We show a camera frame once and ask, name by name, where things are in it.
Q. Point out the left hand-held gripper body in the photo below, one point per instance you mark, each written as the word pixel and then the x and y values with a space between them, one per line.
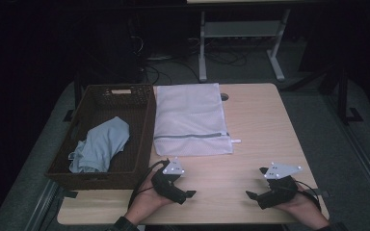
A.
pixel 168 189

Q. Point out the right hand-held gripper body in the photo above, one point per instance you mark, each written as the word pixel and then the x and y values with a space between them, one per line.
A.
pixel 277 194

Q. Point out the brown woven basket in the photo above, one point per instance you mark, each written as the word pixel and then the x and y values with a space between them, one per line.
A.
pixel 135 154

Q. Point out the white mesh laundry bag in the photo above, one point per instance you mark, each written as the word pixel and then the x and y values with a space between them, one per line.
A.
pixel 189 115

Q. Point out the light blue garment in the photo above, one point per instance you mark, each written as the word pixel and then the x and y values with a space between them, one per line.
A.
pixel 102 144

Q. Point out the person's left hand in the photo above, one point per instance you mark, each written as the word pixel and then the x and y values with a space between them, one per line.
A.
pixel 147 202

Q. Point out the person's right hand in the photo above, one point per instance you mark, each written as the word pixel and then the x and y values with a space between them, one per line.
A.
pixel 305 208

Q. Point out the black metal stand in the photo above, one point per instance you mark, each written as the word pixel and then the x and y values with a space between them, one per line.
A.
pixel 343 96

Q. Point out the white framed desk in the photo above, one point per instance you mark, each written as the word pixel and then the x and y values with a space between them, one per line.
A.
pixel 242 29

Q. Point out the aluminium floor rail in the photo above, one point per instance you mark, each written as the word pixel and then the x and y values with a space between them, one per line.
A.
pixel 41 205
pixel 363 154

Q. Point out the black table edge bracket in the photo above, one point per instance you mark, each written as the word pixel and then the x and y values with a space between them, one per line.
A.
pixel 69 193

